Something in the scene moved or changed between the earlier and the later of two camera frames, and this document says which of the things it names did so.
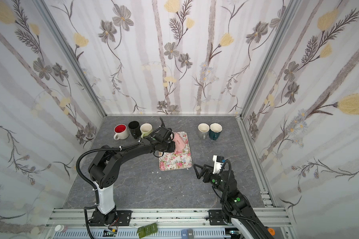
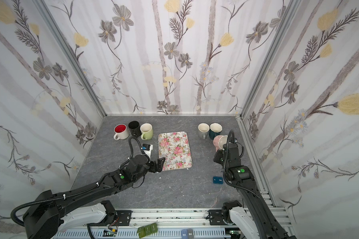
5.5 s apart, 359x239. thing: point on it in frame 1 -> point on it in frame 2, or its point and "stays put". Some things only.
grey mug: x=203 y=129 stays put
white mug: x=121 y=132 stays put
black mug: x=135 y=129 stays put
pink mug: x=179 y=142 -> x=219 y=141
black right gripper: x=208 y=172 -> x=227 y=149
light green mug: x=145 y=129 stays put
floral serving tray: x=176 y=160 stays put
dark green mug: x=216 y=128 stays put
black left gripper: x=168 y=136 -> x=155 y=166
